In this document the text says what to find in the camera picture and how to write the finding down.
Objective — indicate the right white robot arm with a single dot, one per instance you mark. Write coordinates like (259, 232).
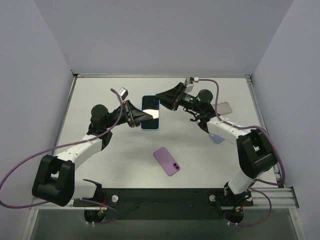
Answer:
(256, 152)

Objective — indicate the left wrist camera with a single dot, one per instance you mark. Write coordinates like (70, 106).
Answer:
(123, 93)

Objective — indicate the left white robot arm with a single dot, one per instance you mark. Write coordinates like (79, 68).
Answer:
(55, 180)

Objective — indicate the phone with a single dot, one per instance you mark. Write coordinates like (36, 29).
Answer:
(150, 105)
(166, 161)

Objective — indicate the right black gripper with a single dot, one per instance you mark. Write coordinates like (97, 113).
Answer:
(179, 96)

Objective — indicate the cream phone case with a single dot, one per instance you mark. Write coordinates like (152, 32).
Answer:
(223, 108)

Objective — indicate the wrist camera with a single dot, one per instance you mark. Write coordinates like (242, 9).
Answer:
(123, 93)
(189, 83)

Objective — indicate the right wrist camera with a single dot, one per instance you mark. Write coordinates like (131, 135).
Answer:
(189, 83)

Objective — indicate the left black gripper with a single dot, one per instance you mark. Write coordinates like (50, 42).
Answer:
(128, 113)

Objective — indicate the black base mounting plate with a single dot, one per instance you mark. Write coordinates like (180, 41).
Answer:
(170, 203)

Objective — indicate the lilac phone case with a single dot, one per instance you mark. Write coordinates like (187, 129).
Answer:
(216, 138)

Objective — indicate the aluminium front frame rail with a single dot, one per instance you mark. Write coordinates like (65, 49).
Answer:
(280, 198)

